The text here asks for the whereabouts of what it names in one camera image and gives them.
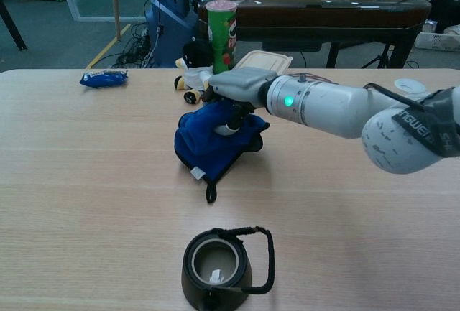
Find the black white plush penguin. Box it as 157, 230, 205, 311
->
174, 40, 216, 105

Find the black velcro arm strap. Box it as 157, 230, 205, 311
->
391, 88, 460, 157

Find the black table leg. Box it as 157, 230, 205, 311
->
0, 0, 28, 52

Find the dark wood mahjong table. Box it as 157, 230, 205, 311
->
198, 0, 432, 70

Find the wooden pole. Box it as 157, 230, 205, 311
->
109, 0, 122, 42

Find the white round grommet cover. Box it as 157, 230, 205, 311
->
394, 78, 428, 102

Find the thin pink wrist wire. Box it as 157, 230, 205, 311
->
287, 72, 339, 84

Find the blue microfibre cloth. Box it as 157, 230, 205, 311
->
174, 101, 271, 204

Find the beige lidded takeout container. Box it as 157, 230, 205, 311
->
236, 50, 293, 75

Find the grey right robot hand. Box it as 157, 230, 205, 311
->
201, 67, 277, 136

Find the tangle of floor cables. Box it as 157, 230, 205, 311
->
111, 23, 159, 70

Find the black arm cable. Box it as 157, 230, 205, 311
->
362, 83, 428, 109

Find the white plastic crate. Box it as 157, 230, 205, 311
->
415, 30, 460, 52

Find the black tripod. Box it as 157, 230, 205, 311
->
362, 43, 396, 70

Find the blue machine base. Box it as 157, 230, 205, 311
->
144, 0, 199, 69

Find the blue cookie packet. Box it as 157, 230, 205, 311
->
79, 69, 129, 89

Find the black bag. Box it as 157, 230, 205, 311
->
429, 0, 460, 34

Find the black teapot with handle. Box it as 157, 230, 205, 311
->
180, 225, 276, 311

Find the green Pringles can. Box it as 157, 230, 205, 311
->
206, 0, 239, 75

